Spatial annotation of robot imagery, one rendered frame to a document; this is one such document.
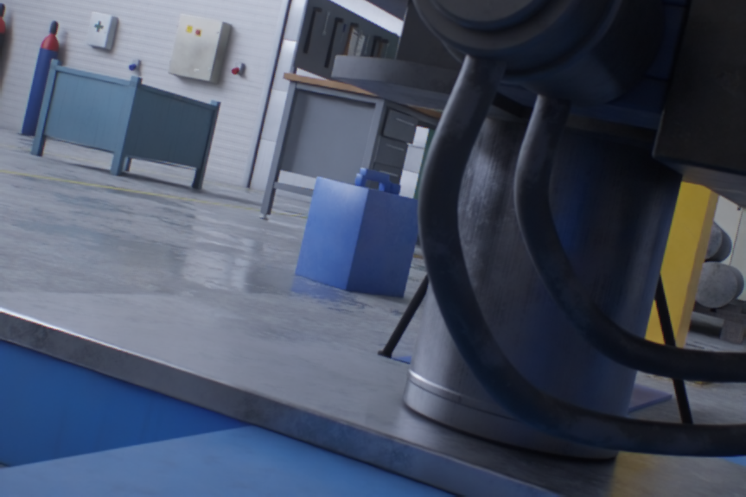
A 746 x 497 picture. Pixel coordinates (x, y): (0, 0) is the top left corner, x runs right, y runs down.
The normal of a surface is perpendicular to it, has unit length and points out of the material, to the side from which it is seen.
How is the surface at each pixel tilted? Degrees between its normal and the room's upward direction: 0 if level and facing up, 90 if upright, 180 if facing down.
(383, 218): 90
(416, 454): 90
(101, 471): 0
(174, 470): 0
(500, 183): 90
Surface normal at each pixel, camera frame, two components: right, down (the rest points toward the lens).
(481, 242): -0.66, -0.14
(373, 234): 0.72, 0.18
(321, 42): 0.88, 0.21
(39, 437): -0.42, -0.07
